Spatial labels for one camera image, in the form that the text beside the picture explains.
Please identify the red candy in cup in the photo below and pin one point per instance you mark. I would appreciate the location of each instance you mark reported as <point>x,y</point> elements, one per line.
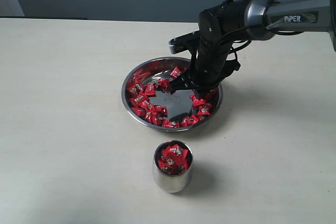
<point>173,160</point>

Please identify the steel cup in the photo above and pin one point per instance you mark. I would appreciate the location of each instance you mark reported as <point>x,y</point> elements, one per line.
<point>172,184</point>

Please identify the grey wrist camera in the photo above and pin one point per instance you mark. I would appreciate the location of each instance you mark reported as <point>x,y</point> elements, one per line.
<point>185,42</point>

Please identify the steel bowl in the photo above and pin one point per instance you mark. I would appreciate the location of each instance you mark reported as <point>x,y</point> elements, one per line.
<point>179,104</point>

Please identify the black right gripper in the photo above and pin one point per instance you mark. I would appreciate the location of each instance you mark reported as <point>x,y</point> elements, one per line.
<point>210,67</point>

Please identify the red candy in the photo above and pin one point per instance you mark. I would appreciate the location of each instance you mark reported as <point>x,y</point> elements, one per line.
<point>135,88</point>
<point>170,124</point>
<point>204,109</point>
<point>163,85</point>
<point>173,160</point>
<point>176,72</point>

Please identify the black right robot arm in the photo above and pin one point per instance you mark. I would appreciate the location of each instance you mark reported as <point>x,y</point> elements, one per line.
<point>244,20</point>

